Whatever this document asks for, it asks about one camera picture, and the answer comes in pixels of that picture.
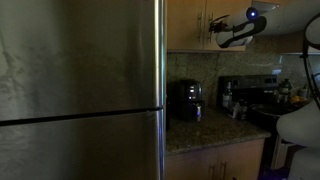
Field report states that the stainless steel refrigerator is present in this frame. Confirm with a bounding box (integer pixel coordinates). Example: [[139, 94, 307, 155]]
[[0, 0, 167, 180]]

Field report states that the black kitchen stove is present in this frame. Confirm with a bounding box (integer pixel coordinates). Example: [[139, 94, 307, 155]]
[[217, 74, 301, 174]]

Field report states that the black air fryer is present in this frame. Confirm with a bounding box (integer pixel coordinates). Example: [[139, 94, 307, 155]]
[[171, 78, 205, 122]]

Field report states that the clear plastic water bottle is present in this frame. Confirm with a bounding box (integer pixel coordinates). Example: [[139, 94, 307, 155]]
[[222, 81, 234, 109]]

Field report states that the wooden base cabinet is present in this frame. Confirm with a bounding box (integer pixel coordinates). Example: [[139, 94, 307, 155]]
[[165, 138, 267, 180]]

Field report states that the spice jar dark lid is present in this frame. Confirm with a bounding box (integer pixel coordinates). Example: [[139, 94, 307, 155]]
[[239, 99, 250, 121]]

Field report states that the dark frying pan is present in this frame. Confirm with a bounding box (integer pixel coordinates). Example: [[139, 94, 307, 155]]
[[249, 102, 295, 118]]

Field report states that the metal bar door handle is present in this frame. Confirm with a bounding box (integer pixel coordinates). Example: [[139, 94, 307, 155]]
[[207, 13, 215, 44], [196, 11, 204, 43]]

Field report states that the green capped bottle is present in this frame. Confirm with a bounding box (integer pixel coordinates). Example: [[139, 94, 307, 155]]
[[278, 78, 294, 104]]

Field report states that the wooden cabinet door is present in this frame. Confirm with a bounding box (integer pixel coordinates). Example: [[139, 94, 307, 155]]
[[166, 0, 207, 52], [203, 0, 253, 53]]

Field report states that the yellow fruit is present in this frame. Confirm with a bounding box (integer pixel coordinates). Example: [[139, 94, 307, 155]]
[[290, 95, 303, 104]]

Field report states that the white cup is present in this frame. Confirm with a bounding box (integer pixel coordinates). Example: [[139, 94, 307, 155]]
[[298, 84, 310, 98]]

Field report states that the base cabinet metal handle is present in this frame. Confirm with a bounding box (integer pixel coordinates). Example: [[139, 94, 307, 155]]
[[208, 163, 216, 180], [219, 161, 227, 180]]

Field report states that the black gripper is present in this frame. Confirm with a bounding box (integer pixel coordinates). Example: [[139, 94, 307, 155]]
[[208, 14, 232, 34]]

